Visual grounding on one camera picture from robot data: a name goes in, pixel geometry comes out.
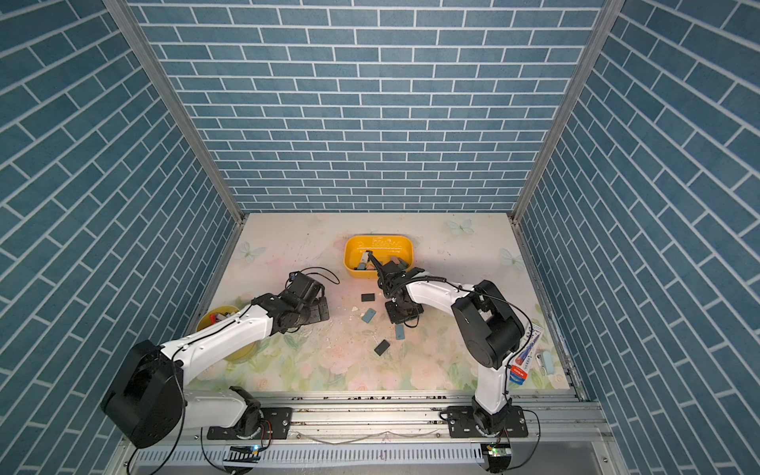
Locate light blue eraser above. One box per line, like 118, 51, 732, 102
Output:
361, 309, 376, 324

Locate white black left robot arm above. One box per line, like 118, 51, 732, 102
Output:
100, 272, 330, 448

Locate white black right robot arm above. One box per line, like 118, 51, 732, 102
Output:
369, 256, 532, 433

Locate yellow plastic storage box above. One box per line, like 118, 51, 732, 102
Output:
342, 235, 415, 279

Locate yellow cup of pens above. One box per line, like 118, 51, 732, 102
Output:
196, 305, 257, 364

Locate red blue glue tube package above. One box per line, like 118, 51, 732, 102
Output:
510, 326, 543, 386

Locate left electronics board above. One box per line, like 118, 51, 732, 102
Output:
223, 445, 261, 468

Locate electronics board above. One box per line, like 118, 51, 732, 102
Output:
481, 443, 513, 474
223, 445, 261, 468

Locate small white teal item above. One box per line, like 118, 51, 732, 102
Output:
536, 350, 555, 376

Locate right electronics board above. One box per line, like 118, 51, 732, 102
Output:
481, 443, 513, 474

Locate aluminium mounting rail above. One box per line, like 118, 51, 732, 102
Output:
121, 389, 613, 447

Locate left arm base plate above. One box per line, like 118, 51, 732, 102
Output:
205, 407, 293, 441

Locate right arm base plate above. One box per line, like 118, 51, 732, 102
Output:
439, 405, 528, 439

